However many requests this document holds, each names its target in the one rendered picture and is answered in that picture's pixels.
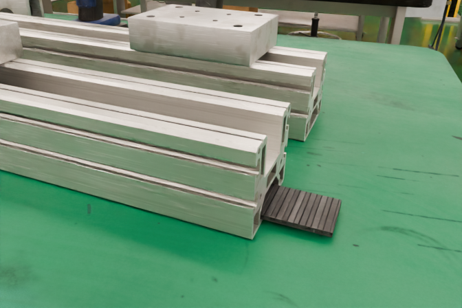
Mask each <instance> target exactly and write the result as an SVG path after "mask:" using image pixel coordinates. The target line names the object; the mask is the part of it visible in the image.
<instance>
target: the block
mask: <svg viewBox="0 0 462 308"><path fill-rule="evenodd" d="M0 12H4V13H10V14H20V15H26V16H32V17H43V18H45V16H44V11H43V4H42V0H0Z"/></svg>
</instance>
